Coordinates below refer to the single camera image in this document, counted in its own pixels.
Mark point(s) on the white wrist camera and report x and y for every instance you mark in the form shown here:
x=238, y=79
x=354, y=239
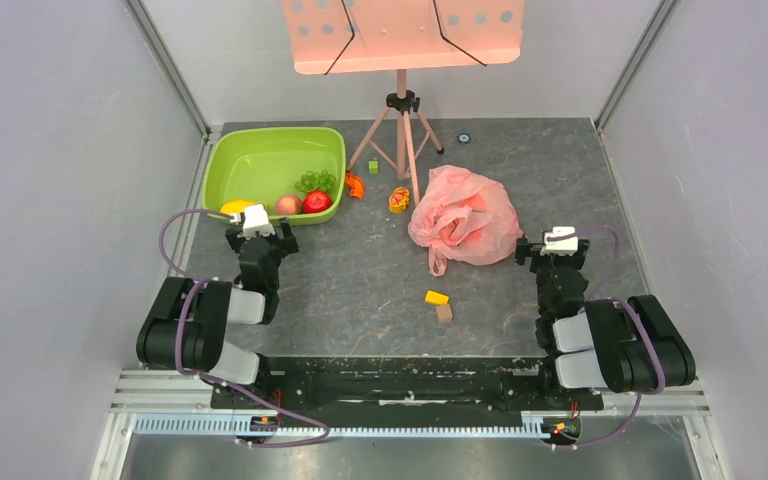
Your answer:
x=253, y=222
x=560, y=240

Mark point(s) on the red fake apple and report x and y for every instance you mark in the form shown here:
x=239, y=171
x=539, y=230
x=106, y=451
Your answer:
x=317, y=201

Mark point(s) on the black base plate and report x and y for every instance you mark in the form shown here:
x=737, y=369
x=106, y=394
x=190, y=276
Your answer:
x=425, y=391

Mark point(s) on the pink music stand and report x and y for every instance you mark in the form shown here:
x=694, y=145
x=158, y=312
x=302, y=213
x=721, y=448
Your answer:
x=365, y=36

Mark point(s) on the pink fake peach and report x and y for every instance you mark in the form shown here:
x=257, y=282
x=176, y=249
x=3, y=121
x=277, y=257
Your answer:
x=288, y=205

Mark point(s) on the green fake grapes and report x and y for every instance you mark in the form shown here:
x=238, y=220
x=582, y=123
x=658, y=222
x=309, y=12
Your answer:
x=310, y=181

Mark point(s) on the yellow butterfly toy block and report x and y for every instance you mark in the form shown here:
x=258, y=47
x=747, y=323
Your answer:
x=399, y=200

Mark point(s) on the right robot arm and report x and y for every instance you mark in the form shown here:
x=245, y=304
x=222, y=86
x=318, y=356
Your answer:
x=612, y=345

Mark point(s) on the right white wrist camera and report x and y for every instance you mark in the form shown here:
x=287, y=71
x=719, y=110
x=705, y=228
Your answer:
x=560, y=240

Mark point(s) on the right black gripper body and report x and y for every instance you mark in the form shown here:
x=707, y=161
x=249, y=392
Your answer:
x=526, y=250

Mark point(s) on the pink plastic bag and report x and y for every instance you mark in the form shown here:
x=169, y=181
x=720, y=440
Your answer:
x=465, y=217

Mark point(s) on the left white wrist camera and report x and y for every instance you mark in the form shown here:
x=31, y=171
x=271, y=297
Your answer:
x=253, y=222

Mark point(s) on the orange arch toy block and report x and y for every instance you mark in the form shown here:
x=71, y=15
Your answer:
x=355, y=186

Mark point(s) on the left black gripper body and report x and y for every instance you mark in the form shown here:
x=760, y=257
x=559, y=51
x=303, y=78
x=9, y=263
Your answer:
x=279, y=248

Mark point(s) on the brown wooden block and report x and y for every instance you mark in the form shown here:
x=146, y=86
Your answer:
x=444, y=313

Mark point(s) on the yellow fake mango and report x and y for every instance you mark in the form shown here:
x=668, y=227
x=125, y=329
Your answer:
x=236, y=206

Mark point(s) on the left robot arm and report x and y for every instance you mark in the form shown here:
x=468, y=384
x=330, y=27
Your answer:
x=192, y=334

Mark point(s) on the yellow wooden block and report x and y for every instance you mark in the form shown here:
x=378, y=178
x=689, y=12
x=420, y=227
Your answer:
x=436, y=298

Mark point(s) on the green plastic basin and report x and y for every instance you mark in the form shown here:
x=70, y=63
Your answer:
x=263, y=164

